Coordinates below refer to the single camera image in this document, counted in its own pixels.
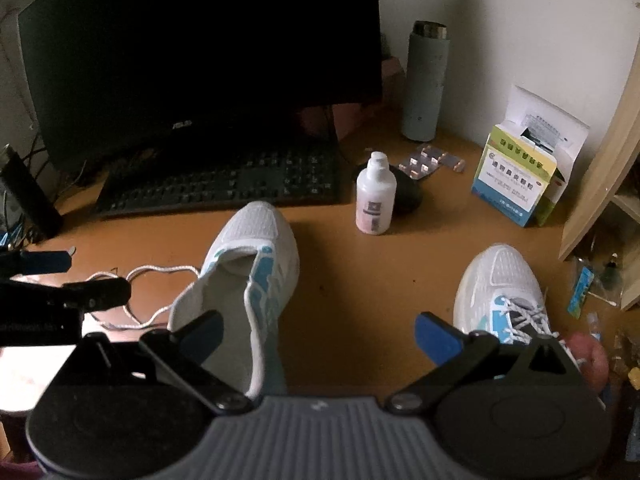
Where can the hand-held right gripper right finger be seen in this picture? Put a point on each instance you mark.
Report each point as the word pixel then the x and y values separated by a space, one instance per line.
pixel 435 340

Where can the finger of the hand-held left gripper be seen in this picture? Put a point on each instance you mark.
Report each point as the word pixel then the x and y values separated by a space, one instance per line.
pixel 95 294
pixel 45 261

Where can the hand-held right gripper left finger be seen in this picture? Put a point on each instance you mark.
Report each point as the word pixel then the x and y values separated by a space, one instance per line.
pixel 200 335

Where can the white shoelace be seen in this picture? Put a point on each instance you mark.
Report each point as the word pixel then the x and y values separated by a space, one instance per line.
pixel 525 317
pixel 165 268

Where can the white and blue shoe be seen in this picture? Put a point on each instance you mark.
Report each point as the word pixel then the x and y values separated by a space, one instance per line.
pixel 495 275
pixel 250 230

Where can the black cylindrical device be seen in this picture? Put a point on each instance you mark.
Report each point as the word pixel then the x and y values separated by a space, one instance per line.
pixel 30 195

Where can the black computer mouse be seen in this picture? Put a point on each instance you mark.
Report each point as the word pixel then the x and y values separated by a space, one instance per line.
pixel 409 194

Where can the white plastic bottle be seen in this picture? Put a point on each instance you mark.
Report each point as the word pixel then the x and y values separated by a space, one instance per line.
pixel 375 200

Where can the blue packet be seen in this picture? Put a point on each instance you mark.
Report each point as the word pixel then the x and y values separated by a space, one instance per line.
pixel 581 290

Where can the black keyboard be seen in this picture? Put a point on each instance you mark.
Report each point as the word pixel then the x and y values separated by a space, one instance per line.
pixel 225 180

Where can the pink round object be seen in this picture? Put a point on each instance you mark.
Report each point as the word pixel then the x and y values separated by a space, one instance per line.
pixel 592 360

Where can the green and blue medicine box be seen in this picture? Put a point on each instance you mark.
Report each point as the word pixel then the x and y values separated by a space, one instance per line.
pixel 510 185

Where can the large silver blister pack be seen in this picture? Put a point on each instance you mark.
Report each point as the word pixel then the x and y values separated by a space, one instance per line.
pixel 420 162

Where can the small silver blister pack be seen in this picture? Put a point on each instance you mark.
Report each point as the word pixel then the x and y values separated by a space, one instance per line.
pixel 452 161

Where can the clear plastic bag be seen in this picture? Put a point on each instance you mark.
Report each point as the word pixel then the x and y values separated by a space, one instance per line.
pixel 612 280

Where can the wooden shelf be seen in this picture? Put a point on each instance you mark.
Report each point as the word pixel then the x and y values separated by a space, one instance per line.
pixel 600 185

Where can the brown box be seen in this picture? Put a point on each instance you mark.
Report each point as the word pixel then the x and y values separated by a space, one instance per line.
pixel 360 120

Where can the grey thermos bottle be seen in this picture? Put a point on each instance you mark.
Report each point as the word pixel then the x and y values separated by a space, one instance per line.
pixel 425 85

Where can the black computer monitor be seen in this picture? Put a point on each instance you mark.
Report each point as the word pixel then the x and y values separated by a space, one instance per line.
pixel 200 35

